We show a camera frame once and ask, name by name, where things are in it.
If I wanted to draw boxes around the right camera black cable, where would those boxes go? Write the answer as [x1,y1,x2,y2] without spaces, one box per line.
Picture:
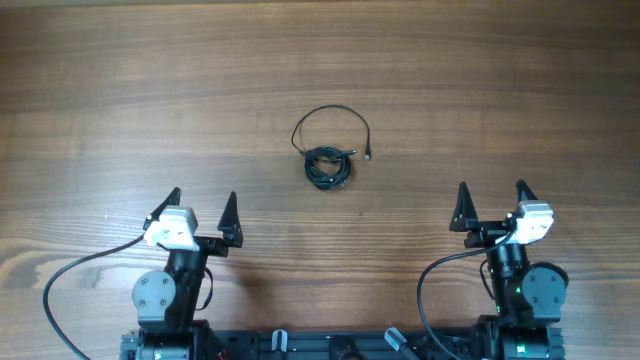
[415,230,516,360]

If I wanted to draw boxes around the camera black cable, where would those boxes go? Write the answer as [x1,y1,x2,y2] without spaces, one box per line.
[41,233,147,360]
[415,230,516,360]

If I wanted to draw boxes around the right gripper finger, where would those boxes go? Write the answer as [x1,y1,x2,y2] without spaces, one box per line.
[449,182,479,232]
[516,179,537,202]

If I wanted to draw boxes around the left camera black cable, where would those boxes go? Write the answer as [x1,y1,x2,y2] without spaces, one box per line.
[41,233,147,360]

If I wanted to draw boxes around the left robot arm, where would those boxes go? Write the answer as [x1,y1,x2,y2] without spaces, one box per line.
[120,187,243,360]

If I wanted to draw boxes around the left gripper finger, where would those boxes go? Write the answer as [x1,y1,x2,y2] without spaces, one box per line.
[143,187,181,230]
[217,191,243,248]

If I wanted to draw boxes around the black USB cable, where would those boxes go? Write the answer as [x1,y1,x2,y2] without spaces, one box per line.
[290,104,373,192]

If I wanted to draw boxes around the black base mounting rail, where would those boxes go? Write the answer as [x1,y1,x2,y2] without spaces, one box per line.
[119,327,566,360]

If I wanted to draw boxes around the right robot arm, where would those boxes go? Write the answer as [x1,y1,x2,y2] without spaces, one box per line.
[449,180,569,360]

